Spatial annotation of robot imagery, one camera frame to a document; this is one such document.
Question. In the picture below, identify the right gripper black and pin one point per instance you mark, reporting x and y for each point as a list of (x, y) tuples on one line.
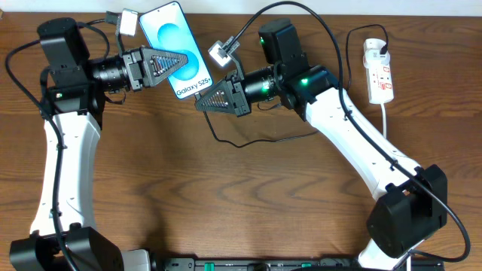
[(236, 95)]

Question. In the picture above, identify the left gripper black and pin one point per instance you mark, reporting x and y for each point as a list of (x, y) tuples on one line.
[(139, 70)]

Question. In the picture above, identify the blue Galaxy smartphone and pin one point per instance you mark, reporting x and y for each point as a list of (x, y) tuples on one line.
[(166, 28)]

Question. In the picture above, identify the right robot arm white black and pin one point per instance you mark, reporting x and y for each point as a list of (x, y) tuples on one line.
[(409, 199)]

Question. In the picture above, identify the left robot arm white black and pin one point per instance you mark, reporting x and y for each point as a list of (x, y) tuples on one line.
[(74, 91)]

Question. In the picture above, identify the white charger adapter plug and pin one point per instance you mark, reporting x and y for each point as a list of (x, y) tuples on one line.
[(374, 49)]

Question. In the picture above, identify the white power strip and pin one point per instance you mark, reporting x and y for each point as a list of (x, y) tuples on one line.
[(379, 78)]

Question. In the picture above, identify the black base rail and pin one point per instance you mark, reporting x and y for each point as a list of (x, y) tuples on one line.
[(282, 264)]

